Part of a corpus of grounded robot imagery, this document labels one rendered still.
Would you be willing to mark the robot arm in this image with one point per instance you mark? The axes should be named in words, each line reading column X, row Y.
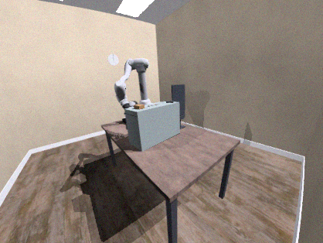
column 140, row 66

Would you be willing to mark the small brown cardboard box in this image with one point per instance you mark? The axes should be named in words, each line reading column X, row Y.
column 139, row 106

